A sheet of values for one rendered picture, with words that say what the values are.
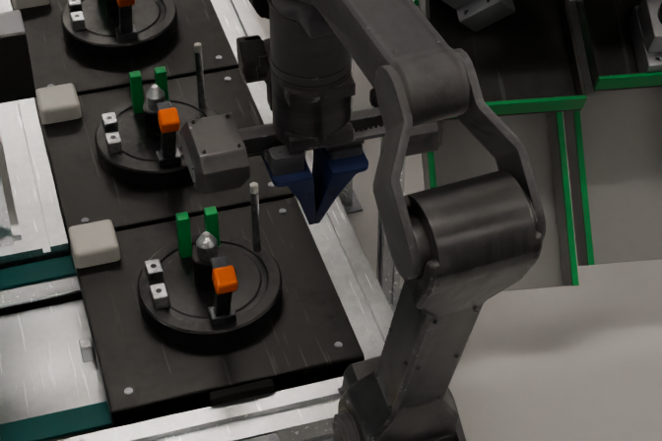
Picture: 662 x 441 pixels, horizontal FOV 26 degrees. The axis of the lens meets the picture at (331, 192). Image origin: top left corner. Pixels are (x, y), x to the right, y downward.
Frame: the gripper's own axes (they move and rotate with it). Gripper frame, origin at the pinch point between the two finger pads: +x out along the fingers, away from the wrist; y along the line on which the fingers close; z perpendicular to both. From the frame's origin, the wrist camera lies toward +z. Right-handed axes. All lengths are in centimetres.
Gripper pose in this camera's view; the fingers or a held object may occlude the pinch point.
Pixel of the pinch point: (311, 186)
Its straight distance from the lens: 108.7
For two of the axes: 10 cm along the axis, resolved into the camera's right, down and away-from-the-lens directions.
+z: -2.8, -6.2, 7.3
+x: 0.0, 7.6, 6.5
